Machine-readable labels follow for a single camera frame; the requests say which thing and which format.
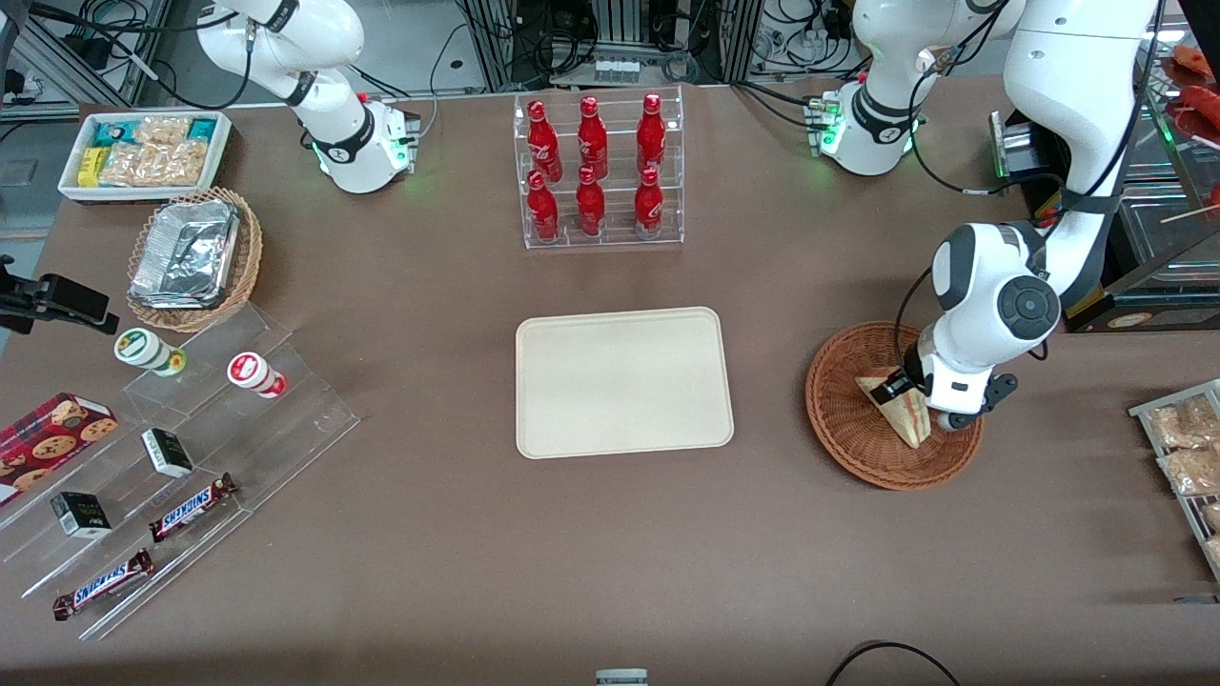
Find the grey wire rack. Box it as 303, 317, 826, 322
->
1128, 379, 1220, 582

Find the clear acrylic bottle rack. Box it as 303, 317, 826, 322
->
513, 86, 685, 251

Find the white rectangular snack bin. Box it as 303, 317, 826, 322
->
57, 111, 233, 206

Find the clear acrylic stepped display stand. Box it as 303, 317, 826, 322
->
0, 303, 361, 641

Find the oval tan wicker basket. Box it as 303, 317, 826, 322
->
126, 187, 264, 333

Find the triangular white bread sandwich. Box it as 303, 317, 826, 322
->
855, 373, 930, 450

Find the beige plastic tray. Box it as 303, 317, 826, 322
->
515, 306, 736, 460

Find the red chocolate chip cookie box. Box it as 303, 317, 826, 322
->
0, 393, 120, 506

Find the white cup with green lid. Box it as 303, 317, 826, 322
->
113, 328, 187, 378

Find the grey wrist camera black bracket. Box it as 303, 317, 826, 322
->
929, 373, 1019, 433

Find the white cup with red lid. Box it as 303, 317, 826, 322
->
227, 352, 288, 399

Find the brown Snickers bar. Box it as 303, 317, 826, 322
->
149, 473, 239, 544
52, 548, 155, 622

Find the aluminium profile frame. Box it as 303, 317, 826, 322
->
0, 0, 177, 120

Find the aluminium equipment rack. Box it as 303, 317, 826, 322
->
457, 0, 765, 89

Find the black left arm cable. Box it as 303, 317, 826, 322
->
892, 0, 1159, 384

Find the small black carton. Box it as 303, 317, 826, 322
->
141, 428, 194, 479
50, 492, 112, 540

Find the clear bag of puffed snacks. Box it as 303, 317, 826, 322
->
132, 115, 193, 147
98, 143, 158, 189
152, 141, 209, 187

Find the round brown wicker basket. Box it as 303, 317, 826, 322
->
804, 321, 985, 492

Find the black food warmer cabinet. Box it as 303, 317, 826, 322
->
989, 19, 1220, 334

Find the red cola bottle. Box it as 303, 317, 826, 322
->
527, 99, 563, 184
527, 170, 561, 243
576, 165, 607, 238
577, 95, 610, 182
637, 92, 667, 174
634, 167, 665, 241

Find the stack of aluminium foil trays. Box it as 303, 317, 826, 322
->
130, 198, 241, 311

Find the black looped cable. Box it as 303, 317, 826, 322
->
824, 640, 964, 686

